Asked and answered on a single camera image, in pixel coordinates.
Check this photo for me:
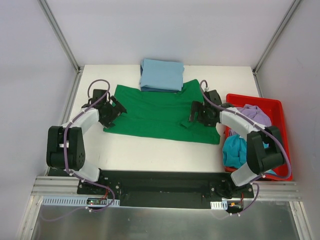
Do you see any teal crumpled t-shirt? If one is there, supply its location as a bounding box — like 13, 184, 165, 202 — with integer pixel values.
222, 134, 278, 176

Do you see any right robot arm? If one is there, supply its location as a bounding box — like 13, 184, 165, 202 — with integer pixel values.
188, 89, 292, 198

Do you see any lavender crumpled t-shirt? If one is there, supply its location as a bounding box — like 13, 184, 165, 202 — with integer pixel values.
236, 104, 272, 127

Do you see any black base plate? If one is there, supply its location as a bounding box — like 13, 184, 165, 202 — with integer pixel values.
76, 170, 254, 209

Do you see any light blue folded t-shirt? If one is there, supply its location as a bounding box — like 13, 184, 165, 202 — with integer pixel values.
139, 58, 185, 92

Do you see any right aluminium frame post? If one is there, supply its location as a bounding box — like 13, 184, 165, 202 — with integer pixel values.
252, 0, 303, 76

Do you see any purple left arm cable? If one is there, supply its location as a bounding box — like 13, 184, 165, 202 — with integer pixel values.
62, 79, 112, 181

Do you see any green t-shirt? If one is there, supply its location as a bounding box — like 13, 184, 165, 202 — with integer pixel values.
104, 79, 220, 145

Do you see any left aluminium frame post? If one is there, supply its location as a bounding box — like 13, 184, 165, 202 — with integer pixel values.
37, 0, 81, 73

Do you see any aluminium frame post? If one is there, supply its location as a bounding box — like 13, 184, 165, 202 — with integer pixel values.
252, 0, 303, 76
37, 0, 81, 73

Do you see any red plastic bin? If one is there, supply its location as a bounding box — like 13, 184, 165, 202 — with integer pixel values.
226, 93, 293, 181

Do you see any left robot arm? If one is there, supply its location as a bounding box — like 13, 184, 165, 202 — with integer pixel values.
46, 89, 127, 195

